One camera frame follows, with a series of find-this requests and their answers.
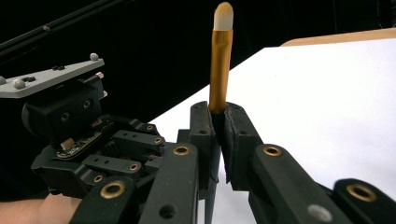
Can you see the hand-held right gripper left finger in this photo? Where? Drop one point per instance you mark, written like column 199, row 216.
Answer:
column 204, row 124

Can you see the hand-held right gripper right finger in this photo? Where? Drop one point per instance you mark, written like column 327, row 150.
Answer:
column 241, row 137

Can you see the black metal stand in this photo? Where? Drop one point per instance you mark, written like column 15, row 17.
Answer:
column 46, row 28

